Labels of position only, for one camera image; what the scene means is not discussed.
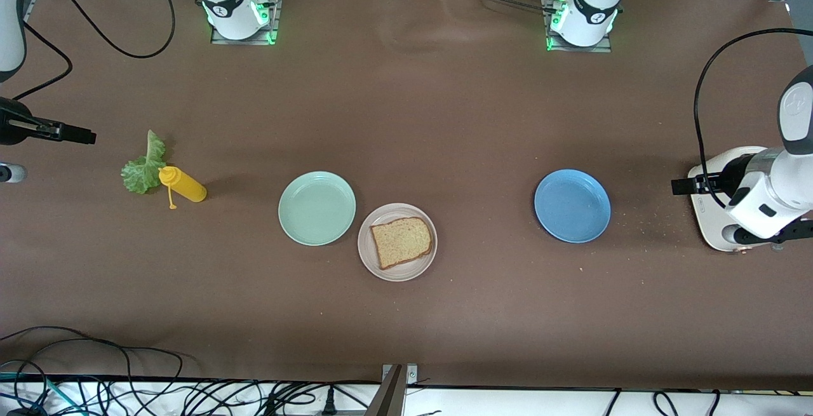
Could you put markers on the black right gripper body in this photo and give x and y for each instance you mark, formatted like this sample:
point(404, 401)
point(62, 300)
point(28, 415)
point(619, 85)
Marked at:
point(13, 121)

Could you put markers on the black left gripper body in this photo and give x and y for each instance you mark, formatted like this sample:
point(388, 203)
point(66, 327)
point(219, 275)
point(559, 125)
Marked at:
point(726, 180)

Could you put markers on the green lettuce leaf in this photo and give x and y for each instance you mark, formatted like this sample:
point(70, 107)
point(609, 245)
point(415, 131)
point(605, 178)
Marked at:
point(143, 171)

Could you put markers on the yellow squeeze bottle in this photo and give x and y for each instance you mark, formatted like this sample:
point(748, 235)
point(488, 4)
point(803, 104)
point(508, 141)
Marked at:
point(187, 187)

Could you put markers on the brown bread slice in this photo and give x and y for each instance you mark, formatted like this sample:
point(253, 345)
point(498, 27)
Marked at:
point(400, 241)

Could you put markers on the blue plate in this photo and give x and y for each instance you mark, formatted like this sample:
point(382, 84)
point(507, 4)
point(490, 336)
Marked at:
point(571, 206)

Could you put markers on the light green plate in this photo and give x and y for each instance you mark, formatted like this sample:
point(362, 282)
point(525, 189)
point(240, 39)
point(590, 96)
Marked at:
point(317, 208)

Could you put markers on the beige plate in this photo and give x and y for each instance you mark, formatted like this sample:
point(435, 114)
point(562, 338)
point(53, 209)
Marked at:
point(406, 274)

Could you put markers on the white toaster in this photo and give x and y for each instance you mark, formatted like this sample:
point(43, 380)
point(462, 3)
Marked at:
point(711, 232)

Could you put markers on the black power plug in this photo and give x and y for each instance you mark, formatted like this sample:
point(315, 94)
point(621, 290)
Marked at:
point(328, 403)

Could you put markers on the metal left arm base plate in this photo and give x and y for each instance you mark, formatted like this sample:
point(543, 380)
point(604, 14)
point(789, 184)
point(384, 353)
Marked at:
point(603, 49)

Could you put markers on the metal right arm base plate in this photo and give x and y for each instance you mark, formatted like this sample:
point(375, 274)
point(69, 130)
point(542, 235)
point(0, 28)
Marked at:
point(222, 39)

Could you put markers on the metal camera mount bar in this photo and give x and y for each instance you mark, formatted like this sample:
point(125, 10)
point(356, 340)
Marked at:
point(397, 384)

